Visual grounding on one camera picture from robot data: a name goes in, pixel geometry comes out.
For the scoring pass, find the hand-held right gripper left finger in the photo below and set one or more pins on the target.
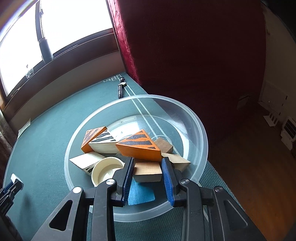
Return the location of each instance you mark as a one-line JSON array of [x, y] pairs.
[[128, 183]]

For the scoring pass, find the brown wooden block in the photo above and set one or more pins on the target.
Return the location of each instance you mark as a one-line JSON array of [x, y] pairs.
[[164, 144]]

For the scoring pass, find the clear drinking glass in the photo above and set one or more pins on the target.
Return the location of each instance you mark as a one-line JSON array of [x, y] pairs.
[[29, 73]]

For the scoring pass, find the wooden framed window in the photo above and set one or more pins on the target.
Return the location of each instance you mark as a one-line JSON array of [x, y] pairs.
[[69, 23]]

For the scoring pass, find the white black-striped wedge block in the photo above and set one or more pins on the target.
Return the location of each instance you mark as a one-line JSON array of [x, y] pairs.
[[101, 146], [83, 160]]

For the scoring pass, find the red quilted curtain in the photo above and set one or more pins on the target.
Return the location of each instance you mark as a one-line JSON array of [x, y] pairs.
[[185, 58]]

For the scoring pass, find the black wristwatch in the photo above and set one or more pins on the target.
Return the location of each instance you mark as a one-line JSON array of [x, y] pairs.
[[120, 90]]

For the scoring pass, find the black thermos bottle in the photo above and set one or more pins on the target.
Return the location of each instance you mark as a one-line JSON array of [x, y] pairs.
[[45, 49]]

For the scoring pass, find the clear plastic bowl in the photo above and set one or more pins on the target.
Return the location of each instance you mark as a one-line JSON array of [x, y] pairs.
[[175, 115]]

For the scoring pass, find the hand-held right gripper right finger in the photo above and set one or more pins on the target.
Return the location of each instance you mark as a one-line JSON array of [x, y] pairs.
[[167, 185]]

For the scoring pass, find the white cabinet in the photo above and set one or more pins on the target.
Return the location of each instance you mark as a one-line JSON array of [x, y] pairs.
[[272, 95]]

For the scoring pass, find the pale printed paper sheet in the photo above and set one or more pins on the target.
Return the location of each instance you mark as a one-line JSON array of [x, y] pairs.
[[25, 127]]

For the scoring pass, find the pale card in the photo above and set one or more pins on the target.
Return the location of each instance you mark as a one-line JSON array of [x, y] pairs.
[[244, 102]]

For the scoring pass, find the pale wooden wedge block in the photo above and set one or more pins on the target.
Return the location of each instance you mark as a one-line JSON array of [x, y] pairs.
[[148, 171], [179, 162]]

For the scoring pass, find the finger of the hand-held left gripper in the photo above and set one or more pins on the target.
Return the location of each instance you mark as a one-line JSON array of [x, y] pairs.
[[4, 192], [17, 186]]

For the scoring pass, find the blue wedge block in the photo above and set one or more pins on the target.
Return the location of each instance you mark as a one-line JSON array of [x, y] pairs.
[[141, 194]]

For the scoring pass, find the orange black-striped wedge block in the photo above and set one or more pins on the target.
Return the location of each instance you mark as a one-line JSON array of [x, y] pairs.
[[138, 148], [89, 141]]

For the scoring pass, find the white slotted box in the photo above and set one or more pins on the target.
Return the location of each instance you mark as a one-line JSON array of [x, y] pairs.
[[272, 119], [289, 129]]

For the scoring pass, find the beige patterned curtain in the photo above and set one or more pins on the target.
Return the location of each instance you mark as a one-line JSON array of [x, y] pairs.
[[4, 139]]

